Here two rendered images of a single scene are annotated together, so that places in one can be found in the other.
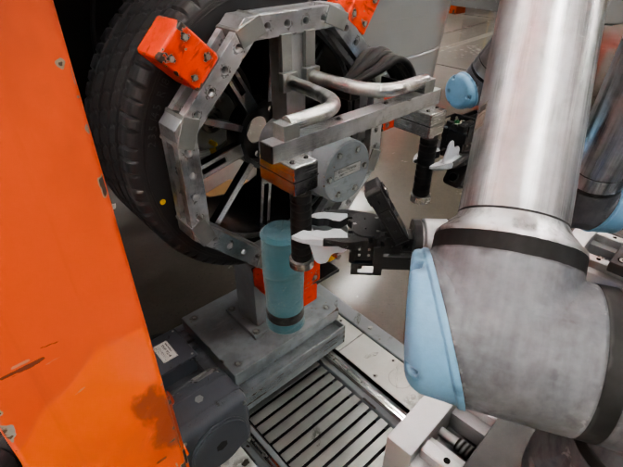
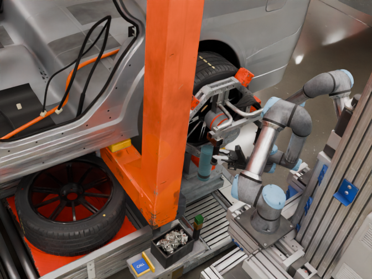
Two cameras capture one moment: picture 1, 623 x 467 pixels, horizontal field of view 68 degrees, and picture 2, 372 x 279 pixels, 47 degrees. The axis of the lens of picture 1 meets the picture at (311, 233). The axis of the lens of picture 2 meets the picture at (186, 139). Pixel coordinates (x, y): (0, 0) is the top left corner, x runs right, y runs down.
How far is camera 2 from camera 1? 1.77 m
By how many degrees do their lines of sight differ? 8
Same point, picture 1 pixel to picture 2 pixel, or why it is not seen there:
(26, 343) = (165, 178)
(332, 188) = (226, 139)
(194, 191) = not seen: hidden behind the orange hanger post
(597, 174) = (289, 158)
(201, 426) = not seen: hidden behind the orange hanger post
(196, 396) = not seen: hidden behind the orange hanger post
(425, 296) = (235, 182)
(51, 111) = (182, 144)
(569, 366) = (251, 195)
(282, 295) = (204, 169)
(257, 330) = (188, 176)
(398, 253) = (242, 165)
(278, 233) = (207, 150)
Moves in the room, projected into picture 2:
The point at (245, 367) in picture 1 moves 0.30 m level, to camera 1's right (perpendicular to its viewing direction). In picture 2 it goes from (182, 190) to (224, 197)
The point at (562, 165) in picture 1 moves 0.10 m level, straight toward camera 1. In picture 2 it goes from (259, 166) to (248, 177)
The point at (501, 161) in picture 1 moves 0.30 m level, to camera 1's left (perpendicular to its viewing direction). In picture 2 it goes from (251, 164) to (190, 154)
